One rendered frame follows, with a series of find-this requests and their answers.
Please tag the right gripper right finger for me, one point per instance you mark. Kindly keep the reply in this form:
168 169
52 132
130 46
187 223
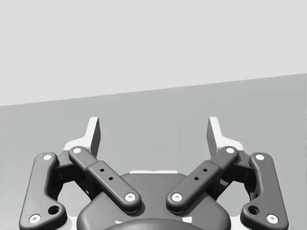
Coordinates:
199 178

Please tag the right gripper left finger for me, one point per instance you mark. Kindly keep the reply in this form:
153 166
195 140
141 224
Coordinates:
108 178

